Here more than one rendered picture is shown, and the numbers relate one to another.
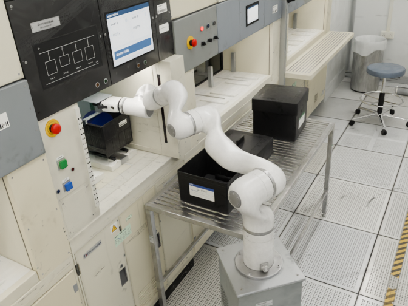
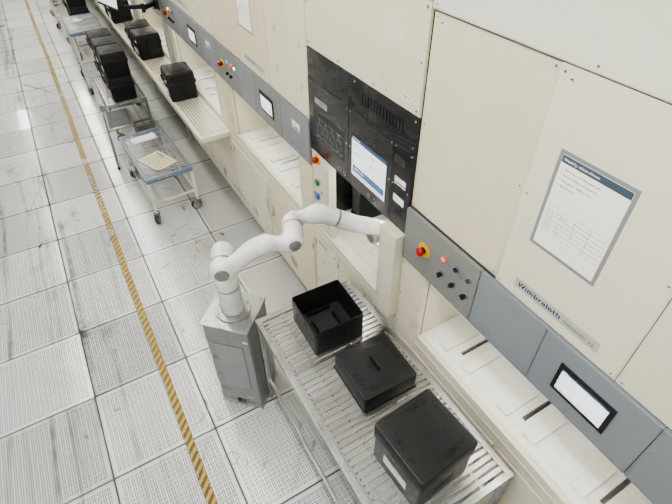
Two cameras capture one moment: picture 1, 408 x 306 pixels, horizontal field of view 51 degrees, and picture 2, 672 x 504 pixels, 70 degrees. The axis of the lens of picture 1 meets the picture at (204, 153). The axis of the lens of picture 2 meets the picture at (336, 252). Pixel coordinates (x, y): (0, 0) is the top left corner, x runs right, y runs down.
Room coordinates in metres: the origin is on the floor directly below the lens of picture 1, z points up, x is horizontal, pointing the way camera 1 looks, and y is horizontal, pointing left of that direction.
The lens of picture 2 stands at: (2.64, -1.44, 2.77)
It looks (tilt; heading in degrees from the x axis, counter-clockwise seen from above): 43 degrees down; 119
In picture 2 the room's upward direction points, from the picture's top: 1 degrees counter-clockwise
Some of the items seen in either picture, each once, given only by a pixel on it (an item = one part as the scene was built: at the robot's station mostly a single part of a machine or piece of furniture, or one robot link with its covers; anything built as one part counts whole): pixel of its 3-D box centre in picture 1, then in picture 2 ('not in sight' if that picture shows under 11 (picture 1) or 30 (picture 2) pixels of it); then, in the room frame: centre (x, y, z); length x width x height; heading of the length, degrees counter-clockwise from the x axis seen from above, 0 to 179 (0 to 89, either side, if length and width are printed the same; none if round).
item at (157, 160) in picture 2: not in sight; (157, 160); (-0.58, 1.10, 0.47); 0.31 x 0.23 x 0.02; 170
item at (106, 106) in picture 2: not in sight; (124, 103); (-2.14, 2.11, 0.24); 0.94 x 0.53 x 0.48; 148
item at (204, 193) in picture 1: (216, 178); (327, 316); (1.83, -0.05, 0.85); 0.28 x 0.28 x 0.17; 57
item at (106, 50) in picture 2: not in sight; (112, 60); (-1.88, 1.94, 0.85); 0.30 x 0.28 x 0.26; 148
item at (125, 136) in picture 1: (102, 125); not in sight; (2.08, 0.52, 1.07); 0.24 x 0.20 x 0.32; 149
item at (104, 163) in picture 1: (109, 155); not in sight; (2.07, 0.51, 0.89); 0.22 x 0.21 x 0.04; 59
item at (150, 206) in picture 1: (253, 210); (364, 426); (2.17, -0.28, 0.38); 1.30 x 0.60 x 0.76; 149
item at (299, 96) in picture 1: (280, 112); (421, 448); (2.51, -0.50, 0.89); 0.29 x 0.29 x 0.25; 62
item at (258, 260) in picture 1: (258, 244); (230, 298); (1.31, -0.19, 0.85); 0.19 x 0.19 x 0.18
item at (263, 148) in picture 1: (240, 148); (374, 368); (2.17, -0.21, 0.83); 0.29 x 0.29 x 0.13; 57
